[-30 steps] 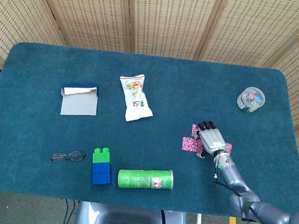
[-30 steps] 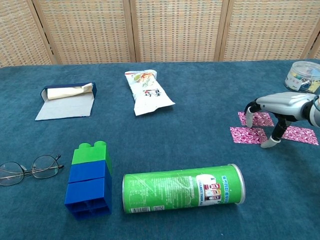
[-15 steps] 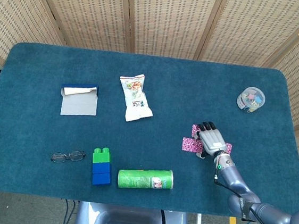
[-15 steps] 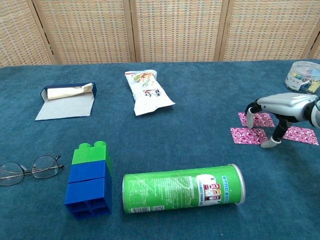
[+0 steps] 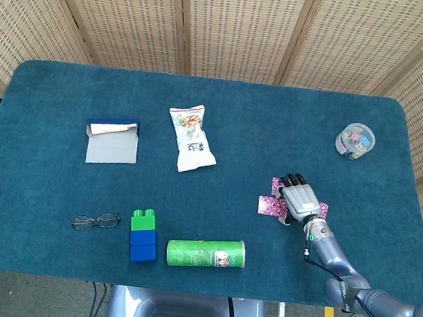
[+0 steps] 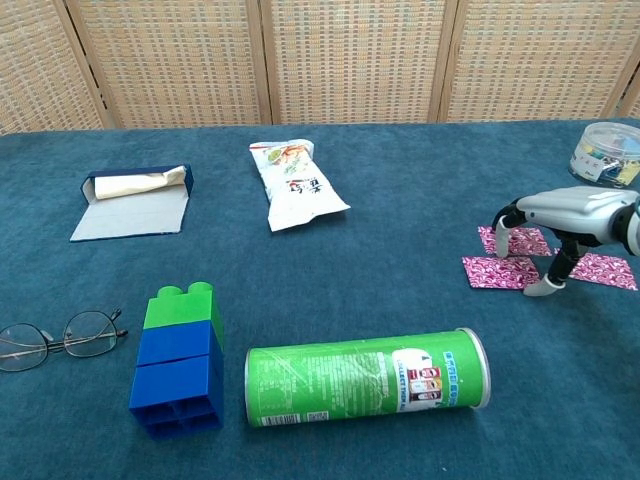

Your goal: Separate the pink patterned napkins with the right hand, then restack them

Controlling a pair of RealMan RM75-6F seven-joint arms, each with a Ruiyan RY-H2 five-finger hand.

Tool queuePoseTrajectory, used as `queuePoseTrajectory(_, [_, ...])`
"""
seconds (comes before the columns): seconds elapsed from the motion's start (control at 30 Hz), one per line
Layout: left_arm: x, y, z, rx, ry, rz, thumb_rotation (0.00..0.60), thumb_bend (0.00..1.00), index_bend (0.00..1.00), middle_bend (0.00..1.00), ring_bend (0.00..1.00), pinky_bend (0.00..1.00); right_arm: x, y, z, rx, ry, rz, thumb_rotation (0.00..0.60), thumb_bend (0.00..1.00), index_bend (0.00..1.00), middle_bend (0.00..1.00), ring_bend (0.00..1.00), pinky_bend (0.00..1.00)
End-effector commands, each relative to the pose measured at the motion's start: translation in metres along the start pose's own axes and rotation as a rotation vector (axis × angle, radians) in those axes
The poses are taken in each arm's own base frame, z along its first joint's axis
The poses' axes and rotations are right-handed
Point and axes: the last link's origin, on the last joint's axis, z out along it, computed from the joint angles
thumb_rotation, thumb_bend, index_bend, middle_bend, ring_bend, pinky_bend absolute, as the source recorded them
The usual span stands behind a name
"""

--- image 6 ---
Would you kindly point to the cream paper sheet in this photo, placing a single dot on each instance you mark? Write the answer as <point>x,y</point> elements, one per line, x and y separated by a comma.
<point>125,186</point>

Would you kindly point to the clear jar of binder clips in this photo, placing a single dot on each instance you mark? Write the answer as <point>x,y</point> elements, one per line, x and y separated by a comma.
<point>600,155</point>

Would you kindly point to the white snack bag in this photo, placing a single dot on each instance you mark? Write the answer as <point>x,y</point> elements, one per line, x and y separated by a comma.
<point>295,190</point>

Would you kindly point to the green chip can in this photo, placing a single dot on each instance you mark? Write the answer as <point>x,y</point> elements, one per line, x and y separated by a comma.
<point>350,382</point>

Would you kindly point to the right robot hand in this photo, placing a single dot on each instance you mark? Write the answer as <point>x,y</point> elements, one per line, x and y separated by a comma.
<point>575,215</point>

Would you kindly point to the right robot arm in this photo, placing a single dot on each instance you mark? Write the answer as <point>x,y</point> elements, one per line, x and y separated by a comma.
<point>631,225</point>

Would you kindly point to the green toy building block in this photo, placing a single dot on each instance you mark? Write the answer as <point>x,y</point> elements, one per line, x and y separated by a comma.
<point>177,310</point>

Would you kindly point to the blue toy building block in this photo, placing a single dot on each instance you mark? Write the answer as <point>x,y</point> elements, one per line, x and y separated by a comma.
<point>170,382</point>
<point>175,342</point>

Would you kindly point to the thin metal frame eyeglasses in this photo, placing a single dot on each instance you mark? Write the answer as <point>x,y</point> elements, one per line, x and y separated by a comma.
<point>89,334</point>

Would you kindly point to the pink patterned paper square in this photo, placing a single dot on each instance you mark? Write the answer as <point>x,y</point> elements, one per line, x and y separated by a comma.
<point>495,274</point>
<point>530,242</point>
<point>605,272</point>

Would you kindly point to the blue carpet table cover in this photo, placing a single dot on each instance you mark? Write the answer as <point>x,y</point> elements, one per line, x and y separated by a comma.
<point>400,225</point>

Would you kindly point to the open blue cardboard box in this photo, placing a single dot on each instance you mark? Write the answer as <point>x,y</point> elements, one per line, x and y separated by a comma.
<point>130,220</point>

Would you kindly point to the woven folding screen panel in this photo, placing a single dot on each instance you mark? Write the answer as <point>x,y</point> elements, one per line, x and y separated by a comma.
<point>355,60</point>
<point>35,65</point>
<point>535,60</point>
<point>632,107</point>
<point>175,60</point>

